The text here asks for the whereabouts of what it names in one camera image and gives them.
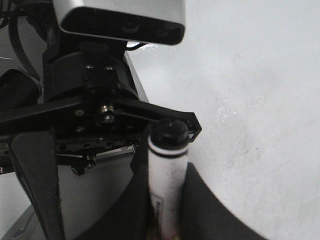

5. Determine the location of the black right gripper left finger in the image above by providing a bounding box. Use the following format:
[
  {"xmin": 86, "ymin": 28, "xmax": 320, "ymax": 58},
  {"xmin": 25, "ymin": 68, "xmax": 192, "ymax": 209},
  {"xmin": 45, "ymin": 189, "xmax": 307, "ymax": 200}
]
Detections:
[{"xmin": 76, "ymin": 140, "xmax": 152, "ymax": 240}]

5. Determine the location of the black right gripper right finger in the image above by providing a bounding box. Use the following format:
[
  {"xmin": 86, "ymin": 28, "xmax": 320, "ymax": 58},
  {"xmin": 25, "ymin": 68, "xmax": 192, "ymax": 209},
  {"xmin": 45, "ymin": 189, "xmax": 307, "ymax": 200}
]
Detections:
[{"xmin": 179, "ymin": 162, "xmax": 265, "ymax": 240}]

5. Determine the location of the white whiteboard marker pen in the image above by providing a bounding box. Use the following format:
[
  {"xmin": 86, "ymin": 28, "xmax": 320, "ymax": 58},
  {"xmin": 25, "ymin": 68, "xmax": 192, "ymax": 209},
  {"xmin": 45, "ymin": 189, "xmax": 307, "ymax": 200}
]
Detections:
[{"xmin": 147, "ymin": 119, "xmax": 189, "ymax": 240}]

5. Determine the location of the silver depth camera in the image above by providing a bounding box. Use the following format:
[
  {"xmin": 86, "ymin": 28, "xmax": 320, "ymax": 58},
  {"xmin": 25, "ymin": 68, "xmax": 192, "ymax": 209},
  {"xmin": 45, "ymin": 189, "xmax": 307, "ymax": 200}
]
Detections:
[{"xmin": 52, "ymin": 0, "xmax": 186, "ymax": 45}]

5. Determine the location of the black camera cable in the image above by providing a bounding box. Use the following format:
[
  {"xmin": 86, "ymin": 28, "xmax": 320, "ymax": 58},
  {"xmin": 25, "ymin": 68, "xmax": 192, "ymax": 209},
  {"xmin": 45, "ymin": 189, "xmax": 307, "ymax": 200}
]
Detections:
[{"xmin": 0, "ymin": 0, "xmax": 46, "ymax": 81}]

